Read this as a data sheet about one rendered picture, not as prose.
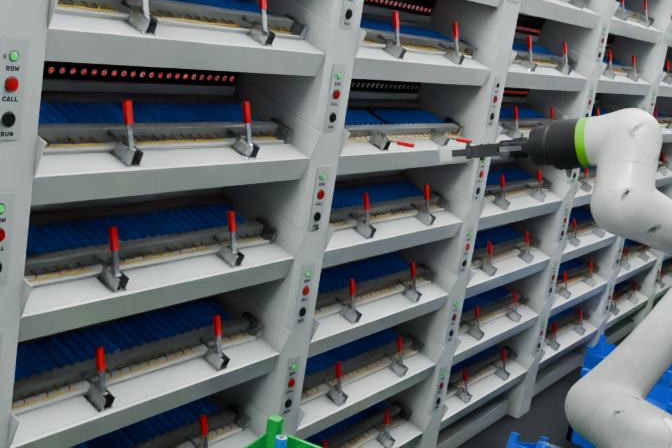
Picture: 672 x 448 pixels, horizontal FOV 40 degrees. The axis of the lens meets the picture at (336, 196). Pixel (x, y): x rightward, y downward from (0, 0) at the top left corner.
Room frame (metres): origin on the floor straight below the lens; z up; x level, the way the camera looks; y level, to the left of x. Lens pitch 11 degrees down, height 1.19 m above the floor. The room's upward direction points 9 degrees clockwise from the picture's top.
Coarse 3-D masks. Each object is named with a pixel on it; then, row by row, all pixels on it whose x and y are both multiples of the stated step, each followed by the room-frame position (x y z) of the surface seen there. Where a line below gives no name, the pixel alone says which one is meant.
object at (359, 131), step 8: (344, 128) 1.83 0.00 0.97; (352, 128) 1.85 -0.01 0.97; (360, 128) 1.88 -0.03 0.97; (368, 128) 1.90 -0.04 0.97; (376, 128) 1.93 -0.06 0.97; (384, 128) 1.95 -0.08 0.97; (392, 128) 1.98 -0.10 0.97; (400, 128) 2.01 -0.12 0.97; (408, 128) 2.04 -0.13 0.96; (416, 128) 2.07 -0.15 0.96; (424, 128) 2.10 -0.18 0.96; (440, 128) 2.17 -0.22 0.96; (448, 128) 2.21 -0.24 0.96; (456, 128) 2.24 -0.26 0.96; (352, 136) 1.85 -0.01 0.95; (360, 136) 1.89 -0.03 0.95; (368, 136) 1.91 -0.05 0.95; (424, 136) 2.09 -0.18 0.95; (448, 136) 2.18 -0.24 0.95
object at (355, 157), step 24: (360, 96) 2.09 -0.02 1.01; (384, 96) 2.18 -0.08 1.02; (408, 96) 2.27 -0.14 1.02; (432, 96) 2.32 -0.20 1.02; (456, 120) 2.28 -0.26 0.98; (360, 144) 1.86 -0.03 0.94; (432, 144) 2.09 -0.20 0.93; (456, 144) 2.18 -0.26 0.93; (360, 168) 1.83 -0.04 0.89; (384, 168) 1.91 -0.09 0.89
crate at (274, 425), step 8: (272, 416) 1.35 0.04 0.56; (272, 424) 1.34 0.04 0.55; (280, 424) 1.35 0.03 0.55; (272, 432) 1.34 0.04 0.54; (280, 432) 1.35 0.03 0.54; (256, 440) 1.31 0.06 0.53; (264, 440) 1.34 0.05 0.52; (272, 440) 1.34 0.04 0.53; (288, 440) 1.34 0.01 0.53; (296, 440) 1.34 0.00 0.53
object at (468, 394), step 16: (480, 352) 2.77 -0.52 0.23; (496, 352) 2.82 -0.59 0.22; (512, 352) 2.85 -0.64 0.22; (464, 368) 2.64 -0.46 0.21; (480, 368) 2.68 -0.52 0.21; (496, 368) 2.74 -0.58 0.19; (512, 368) 2.80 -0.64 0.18; (528, 368) 2.83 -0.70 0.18; (448, 384) 2.49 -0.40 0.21; (464, 384) 2.49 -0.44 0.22; (480, 384) 2.61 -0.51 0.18; (496, 384) 2.65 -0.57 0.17; (512, 384) 2.77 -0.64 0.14; (448, 400) 2.45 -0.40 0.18; (464, 400) 2.48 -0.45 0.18; (480, 400) 2.55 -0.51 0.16; (448, 416) 2.37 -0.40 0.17
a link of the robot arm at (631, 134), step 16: (624, 112) 1.65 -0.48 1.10; (640, 112) 1.64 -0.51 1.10; (576, 128) 1.68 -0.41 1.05; (592, 128) 1.66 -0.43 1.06; (608, 128) 1.64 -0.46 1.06; (624, 128) 1.62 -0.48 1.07; (640, 128) 1.62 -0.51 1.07; (656, 128) 1.63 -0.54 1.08; (576, 144) 1.67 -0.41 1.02; (592, 144) 1.65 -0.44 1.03; (608, 144) 1.62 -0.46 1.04; (624, 144) 1.60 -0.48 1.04; (640, 144) 1.60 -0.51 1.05; (656, 144) 1.62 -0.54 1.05; (592, 160) 1.66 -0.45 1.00; (608, 160) 1.60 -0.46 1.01; (624, 160) 1.59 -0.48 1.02; (640, 160) 1.59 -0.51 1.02; (656, 160) 1.61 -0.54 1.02
